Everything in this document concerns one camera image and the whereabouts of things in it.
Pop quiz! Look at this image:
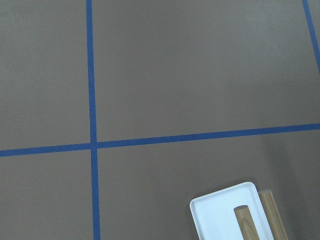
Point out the white rectangular tray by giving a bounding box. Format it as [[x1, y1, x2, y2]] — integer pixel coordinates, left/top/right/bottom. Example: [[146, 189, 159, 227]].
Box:
[[189, 182, 274, 240]]

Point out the wooden rack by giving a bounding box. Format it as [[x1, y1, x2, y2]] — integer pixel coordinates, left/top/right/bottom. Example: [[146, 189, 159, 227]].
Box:
[[233, 189, 289, 240]]

